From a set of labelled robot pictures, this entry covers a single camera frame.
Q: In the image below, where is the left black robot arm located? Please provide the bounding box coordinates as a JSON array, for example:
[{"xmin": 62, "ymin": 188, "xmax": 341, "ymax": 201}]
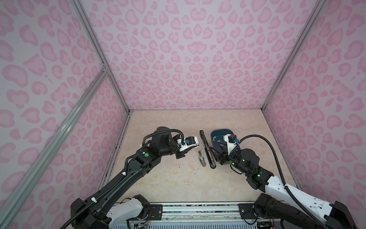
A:
[{"xmin": 61, "ymin": 127, "xmax": 199, "ymax": 229}]

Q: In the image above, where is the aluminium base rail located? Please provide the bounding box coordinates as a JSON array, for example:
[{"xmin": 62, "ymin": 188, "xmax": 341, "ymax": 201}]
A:
[{"xmin": 108, "ymin": 201, "xmax": 324, "ymax": 229}]

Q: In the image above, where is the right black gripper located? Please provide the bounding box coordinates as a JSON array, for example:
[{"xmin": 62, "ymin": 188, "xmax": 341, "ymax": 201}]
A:
[{"xmin": 208, "ymin": 142, "xmax": 250, "ymax": 176}]

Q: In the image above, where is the aluminium frame diagonal bar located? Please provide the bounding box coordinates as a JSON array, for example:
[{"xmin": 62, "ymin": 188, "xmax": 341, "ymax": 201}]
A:
[{"xmin": 1, "ymin": 70, "xmax": 108, "ymax": 227}]

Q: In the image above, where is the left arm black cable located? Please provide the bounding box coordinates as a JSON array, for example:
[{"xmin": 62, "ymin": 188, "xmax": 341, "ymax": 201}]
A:
[{"xmin": 141, "ymin": 128, "xmax": 186, "ymax": 148}]

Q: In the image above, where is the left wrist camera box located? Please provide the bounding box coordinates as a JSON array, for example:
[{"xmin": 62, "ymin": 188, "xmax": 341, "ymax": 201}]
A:
[{"xmin": 181, "ymin": 136, "xmax": 199, "ymax": 148}]

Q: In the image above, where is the teal plastic tray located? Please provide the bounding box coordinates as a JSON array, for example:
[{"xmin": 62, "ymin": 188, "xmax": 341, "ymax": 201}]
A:
[{"xmin": 210, "ymin": 129, "xmax": 234, "ymax": 151}]

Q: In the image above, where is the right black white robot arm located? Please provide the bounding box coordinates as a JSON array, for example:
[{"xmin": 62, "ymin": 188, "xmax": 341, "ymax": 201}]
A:
[{"xmin": 214, "ymin": 148, "xmax": 357, "ymax": 229}]

